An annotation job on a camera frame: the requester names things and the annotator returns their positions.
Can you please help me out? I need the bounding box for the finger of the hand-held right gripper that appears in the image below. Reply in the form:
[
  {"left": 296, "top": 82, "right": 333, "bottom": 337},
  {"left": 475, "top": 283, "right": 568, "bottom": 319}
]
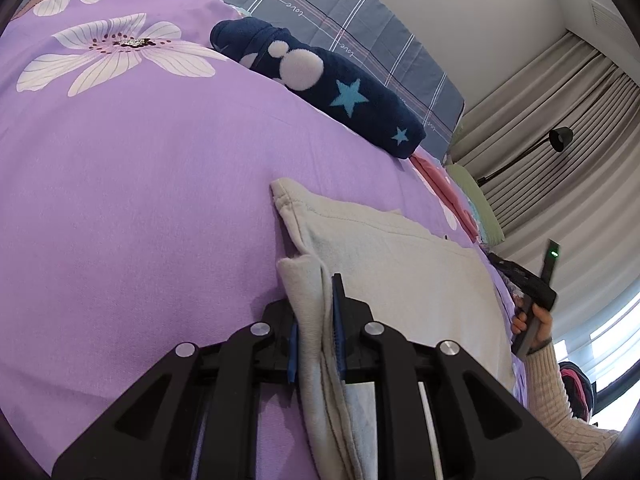
[{"left": 487, "top": 252, "right": 526, "bottom": 283}]

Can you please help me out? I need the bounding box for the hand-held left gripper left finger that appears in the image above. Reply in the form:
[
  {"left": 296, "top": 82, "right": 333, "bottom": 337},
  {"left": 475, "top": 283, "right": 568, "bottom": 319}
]
[{"left": 52, "top": 300, "right": 300, "bottom": 480}]

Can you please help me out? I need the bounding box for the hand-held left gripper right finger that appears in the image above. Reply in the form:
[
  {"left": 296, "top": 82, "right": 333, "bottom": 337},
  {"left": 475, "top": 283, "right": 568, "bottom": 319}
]
[{"left": 331, "top": 274, "right": 581, "bottom": 480}]

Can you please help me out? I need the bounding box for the beige small garment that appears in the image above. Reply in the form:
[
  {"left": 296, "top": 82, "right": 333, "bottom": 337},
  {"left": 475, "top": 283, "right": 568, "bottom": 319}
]
[{"left": 270, "top": 177, "right": 518, "bottom": 480}]

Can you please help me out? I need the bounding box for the dark pink clothes pile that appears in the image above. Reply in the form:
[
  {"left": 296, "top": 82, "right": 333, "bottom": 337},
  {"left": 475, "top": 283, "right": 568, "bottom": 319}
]
[{"left": 557, "top": 360, "right": 600, "bottom": 423}]

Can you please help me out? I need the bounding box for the green pillow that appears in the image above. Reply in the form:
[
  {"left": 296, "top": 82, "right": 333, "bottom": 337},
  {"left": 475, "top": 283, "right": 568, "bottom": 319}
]
[{"left": 445, "top": 162, "right": 506, "bottom": 246}]

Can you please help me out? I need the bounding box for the beige curtain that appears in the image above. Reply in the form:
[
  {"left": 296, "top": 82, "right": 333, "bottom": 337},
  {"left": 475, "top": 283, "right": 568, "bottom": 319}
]
[{"left": 450, "top": 30, "right": 640, "bottom": 341}]

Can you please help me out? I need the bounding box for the window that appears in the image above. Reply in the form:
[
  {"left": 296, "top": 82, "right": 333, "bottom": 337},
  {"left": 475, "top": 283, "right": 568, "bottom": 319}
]
[{"left": 562, "top": 297, "right": 640, "bottom": 431}]

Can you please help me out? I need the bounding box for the pink folded garment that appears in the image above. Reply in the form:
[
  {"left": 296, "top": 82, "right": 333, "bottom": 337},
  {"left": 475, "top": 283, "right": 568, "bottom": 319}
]
[{"left": 410, "top": 152, "right": 481, "bottom": 241}]

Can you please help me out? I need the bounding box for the black floor lamp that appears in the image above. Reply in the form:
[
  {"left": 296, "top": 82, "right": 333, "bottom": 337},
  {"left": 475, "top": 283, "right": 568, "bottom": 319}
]
[{"left": 476, "top": 127, "right": 574, "bottom": 187}]

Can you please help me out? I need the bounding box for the purple floral bedsheet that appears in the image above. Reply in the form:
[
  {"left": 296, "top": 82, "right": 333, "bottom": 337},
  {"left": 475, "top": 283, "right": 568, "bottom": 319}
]
[{"left": 0, "top": 0, "right": 526, "bottom": 476}]

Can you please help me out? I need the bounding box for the navy star print garment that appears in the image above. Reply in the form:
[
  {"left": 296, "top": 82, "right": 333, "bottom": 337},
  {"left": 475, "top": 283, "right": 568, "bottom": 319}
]
[{"left": 209, "top": 16, "right": 427, "bottom": 161}]

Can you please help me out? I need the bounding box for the white wall vent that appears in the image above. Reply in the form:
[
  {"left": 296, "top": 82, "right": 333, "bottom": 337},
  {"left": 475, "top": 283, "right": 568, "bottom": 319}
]
[{"left": 589, "top": 2, "right": 637, "bottom": 57}]

